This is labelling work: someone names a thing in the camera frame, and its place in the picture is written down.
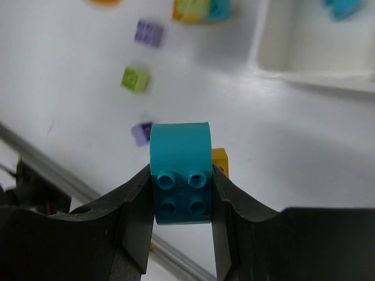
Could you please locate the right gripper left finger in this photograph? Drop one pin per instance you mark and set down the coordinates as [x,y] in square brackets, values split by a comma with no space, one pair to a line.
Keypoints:
[106,239]

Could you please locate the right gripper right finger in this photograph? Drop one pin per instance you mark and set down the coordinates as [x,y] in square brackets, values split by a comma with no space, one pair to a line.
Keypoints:
[255,242]

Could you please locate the purple lego brick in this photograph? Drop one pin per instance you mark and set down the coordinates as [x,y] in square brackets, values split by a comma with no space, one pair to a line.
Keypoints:
[141,133]
[149,33]

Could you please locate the teal square lego brick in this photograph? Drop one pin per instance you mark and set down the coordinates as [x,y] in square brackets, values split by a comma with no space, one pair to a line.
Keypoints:
[181,172]

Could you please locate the yellow-green base lego brick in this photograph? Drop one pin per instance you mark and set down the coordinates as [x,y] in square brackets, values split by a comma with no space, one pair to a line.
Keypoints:
[135,79]

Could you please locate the round orange patterned lego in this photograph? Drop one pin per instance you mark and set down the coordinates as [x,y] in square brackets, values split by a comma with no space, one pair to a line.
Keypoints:
[105,2]

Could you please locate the light green lego brick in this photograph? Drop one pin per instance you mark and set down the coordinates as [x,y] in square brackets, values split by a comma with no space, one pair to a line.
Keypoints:
[199,8]

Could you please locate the right white divided tray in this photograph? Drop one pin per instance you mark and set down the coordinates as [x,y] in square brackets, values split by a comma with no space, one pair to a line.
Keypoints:
[300,42]

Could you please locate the long teal lego brick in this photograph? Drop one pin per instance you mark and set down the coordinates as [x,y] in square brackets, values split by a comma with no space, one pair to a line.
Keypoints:
[343,9]

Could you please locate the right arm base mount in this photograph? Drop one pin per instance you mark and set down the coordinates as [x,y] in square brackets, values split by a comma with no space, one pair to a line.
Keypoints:
[34,192]

